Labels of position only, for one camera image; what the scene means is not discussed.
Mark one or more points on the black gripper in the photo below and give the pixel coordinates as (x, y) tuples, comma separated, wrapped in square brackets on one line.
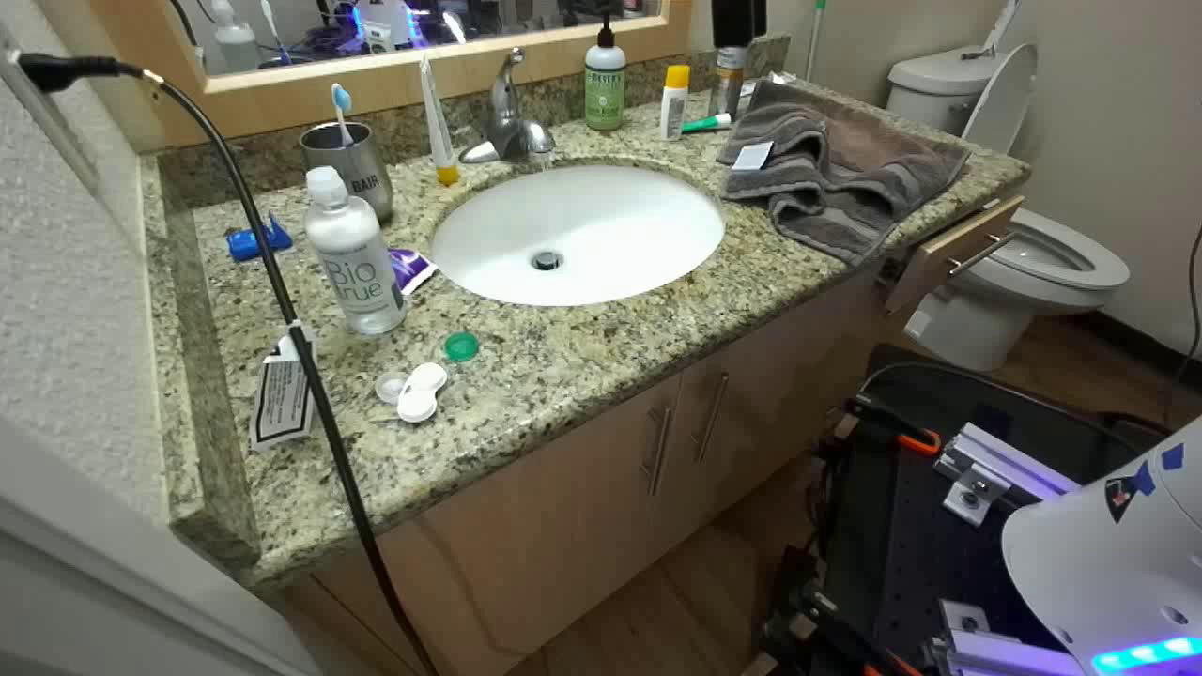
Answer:
[(736, 22)]

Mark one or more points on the grey towel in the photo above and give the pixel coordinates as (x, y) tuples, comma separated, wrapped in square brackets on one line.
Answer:
[(851, 175)]

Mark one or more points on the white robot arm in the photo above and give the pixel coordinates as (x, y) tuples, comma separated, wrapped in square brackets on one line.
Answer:
[(1113, 564)]

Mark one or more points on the small white bottle yellow cap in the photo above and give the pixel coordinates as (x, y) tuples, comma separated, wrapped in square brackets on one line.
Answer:
[(672, 105)]

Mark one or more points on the small green tube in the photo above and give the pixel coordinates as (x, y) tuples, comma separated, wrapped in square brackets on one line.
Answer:
[(704, 126)]

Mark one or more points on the green soap pump bottle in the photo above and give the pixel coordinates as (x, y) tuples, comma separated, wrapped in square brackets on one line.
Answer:
[(605, 86)]

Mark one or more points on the white oval sink basin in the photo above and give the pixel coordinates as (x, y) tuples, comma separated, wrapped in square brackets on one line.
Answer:
[(602, 225)]

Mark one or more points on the chrome faucet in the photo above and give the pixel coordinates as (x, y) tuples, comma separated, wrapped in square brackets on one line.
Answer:
[(511, 132)]

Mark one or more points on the white toilet lid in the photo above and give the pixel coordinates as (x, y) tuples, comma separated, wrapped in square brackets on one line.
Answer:
[(1000, 105)]

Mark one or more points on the open wooden drawer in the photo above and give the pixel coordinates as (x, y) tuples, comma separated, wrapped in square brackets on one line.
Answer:
[(930, 261)]

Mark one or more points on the white tube with yellow base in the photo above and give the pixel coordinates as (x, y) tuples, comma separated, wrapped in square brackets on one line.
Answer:
[(437, 126)]

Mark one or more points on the wood framed mirror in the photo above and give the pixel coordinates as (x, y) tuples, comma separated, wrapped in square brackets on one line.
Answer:
[(375, 76)]

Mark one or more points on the white toilet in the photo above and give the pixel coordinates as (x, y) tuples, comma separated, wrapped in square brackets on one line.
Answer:
[(964, 331)]

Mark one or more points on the metal toothbrush cup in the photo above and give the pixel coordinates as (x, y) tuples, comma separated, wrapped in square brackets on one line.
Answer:
[(358, 167)]

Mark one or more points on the blue and white toothbrush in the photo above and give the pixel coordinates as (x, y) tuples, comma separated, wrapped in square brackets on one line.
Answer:
[(338, 105)]

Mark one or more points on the purple toothpaste tube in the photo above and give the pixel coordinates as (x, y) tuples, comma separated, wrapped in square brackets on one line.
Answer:
[(412, 266)]

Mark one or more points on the green lens case cap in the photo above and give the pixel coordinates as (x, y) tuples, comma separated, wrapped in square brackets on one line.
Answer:
[(464, 348)]

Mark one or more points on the clear contact solution bottle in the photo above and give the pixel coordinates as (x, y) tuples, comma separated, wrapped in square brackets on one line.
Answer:
[(353, 264)]

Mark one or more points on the white contact lens case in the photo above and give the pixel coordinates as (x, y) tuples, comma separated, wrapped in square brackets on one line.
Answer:
[(421, 390)]

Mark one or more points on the clear lens case cap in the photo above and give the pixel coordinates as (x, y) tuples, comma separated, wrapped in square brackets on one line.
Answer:
[(387, 384)]

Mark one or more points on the aluminium base mounting plate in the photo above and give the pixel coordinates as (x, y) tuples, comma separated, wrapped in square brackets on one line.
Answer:
[(995, 470)]

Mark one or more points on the wooden vanity cabinet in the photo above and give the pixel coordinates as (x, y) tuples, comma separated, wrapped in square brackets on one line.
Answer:
[(551, 527)]

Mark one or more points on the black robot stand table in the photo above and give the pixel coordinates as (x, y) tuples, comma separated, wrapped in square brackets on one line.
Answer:
[(903, 538)]

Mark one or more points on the white door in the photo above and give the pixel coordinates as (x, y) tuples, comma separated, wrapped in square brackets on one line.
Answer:
[(100, 587)]

